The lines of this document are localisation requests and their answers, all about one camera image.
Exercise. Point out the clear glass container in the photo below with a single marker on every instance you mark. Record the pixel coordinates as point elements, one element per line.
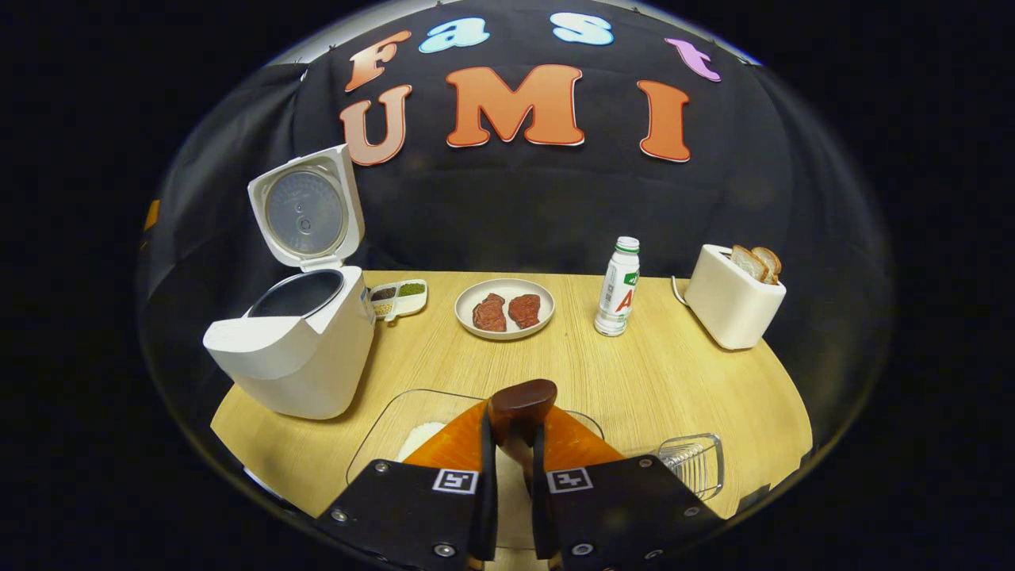
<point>381,444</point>

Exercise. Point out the white rice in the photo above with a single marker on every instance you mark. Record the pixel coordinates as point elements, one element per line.
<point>420,440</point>

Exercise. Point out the white rice cooker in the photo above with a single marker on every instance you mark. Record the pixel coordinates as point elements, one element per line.
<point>309,357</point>

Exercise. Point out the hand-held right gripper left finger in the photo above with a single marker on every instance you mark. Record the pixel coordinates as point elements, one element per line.
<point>485,507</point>

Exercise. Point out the red meat piece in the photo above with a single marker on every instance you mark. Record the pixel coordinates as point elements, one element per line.
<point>490,313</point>
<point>524,310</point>

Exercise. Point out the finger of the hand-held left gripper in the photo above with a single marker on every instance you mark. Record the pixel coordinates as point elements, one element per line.
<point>151,214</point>

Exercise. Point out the white round plate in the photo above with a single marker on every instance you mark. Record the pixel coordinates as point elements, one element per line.
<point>507,287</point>

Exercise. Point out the white drink bottle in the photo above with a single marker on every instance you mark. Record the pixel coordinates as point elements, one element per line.
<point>618,289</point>

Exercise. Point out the white toaster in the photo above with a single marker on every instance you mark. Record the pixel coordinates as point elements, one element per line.
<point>729,305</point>

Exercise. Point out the black backdrop cloth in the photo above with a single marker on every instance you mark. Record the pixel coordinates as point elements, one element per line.
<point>515,214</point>

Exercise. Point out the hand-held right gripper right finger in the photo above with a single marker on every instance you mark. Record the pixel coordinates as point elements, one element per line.
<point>541,515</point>

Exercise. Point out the toast bread slice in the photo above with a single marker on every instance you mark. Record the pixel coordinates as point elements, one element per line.
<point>771,262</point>
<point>745,263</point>

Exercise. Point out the brown wooden spoon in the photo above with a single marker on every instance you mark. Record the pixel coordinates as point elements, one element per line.
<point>519,404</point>

